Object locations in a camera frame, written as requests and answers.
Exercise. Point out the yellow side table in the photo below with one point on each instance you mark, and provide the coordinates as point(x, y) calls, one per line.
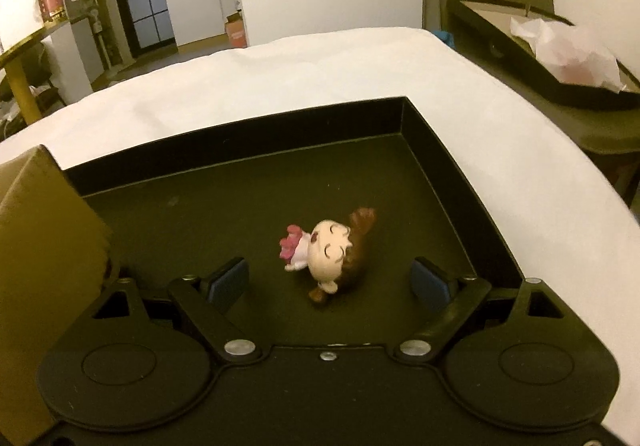
point(22, 55)

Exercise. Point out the red tin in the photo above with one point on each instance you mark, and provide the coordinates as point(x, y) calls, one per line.
point(51, 3)

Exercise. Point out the white kitchen cabinet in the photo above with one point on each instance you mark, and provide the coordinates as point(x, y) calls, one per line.
point(197, 5)

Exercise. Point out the brown cardboard box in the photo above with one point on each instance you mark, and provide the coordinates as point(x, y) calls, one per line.
point(45, 276)

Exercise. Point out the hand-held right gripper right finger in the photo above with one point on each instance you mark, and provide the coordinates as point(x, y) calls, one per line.
point(427, 283)

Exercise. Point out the brown-haired doll figure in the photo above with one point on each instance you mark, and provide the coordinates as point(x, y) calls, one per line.
point(332, 261)

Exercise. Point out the green upholstered chair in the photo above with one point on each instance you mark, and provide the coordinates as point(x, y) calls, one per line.
point(610, 130)

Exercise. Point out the black shallow tray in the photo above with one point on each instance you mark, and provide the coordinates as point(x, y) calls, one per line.
point(200, 206)

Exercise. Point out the black tray with brown inside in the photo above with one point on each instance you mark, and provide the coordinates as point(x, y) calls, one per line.
point(550, 85)

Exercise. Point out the orange box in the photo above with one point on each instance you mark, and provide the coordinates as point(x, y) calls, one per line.
point(236, 31)

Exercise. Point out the white tissue paper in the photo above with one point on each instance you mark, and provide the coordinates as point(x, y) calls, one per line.
point(570, 53)

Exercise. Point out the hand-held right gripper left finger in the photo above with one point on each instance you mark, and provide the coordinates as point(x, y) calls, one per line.
point(230, 282)

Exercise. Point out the blue cloth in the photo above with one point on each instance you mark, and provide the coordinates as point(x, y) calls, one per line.
point(444, 38)

